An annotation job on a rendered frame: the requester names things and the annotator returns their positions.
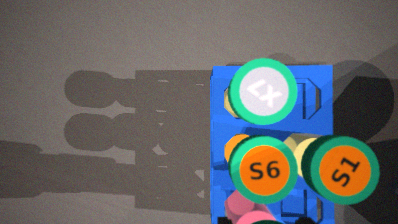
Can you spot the blue tube rack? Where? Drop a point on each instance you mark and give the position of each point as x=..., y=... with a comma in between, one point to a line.
x=302, y=119

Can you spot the green tube cap with orange s6 dot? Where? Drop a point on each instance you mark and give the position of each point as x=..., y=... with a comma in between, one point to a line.
x=263, y=169

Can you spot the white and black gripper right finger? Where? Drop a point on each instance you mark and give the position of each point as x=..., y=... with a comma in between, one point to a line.
x=305, y=220

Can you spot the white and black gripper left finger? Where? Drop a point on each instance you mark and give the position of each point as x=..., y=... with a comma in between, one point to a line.
x=224, y=220

